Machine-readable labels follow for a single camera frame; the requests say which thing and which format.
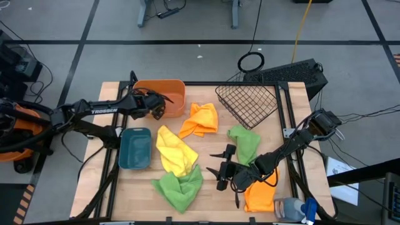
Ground grey desk leg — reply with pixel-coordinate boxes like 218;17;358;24
137;0;149;28
230;0;241;29

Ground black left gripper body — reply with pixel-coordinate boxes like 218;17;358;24
130;92;159;121

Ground black power strip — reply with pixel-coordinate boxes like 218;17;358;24
157;7;181;19

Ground white paper sheet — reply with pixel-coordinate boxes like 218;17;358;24
326;156;360;206

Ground spray bottle with blue trigger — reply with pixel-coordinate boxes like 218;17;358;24
273;196;319;225

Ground orange microfiber towel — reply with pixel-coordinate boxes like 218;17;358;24
177;102;219;139
243;167;281;213

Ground orange plastic basket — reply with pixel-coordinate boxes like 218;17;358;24
132;79;187;119

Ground black power cable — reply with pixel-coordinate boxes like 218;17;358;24
336;104;400;123

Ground black computer tower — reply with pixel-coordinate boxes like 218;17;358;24
242;58;329;101

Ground yellow microfiber towel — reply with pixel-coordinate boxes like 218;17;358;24
155;124;199;178

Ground black wire basket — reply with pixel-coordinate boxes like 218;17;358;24
214;71;279;131

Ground black beam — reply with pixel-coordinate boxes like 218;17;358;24
327;157;400;188

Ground black coiled cable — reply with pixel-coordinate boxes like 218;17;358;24
236;0;266;74

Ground black aluminium table frame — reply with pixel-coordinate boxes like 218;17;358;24
74;70;337;221

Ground orange and black vacuum cleaner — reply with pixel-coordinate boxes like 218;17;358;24
0;98;59;174

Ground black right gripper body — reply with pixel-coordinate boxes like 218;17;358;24
217;143;262;193

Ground green microfiber towel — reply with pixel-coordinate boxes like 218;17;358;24
226;124;262;166
151;164;204;215

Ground black equipment box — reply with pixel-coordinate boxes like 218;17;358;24
0;29;43;101

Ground yellow cable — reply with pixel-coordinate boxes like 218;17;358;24
291;0;314;63

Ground teal plastic basket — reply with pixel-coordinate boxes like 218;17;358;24
117;127;153;171

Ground grey device with blue panel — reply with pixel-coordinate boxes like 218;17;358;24
381;171;400;225

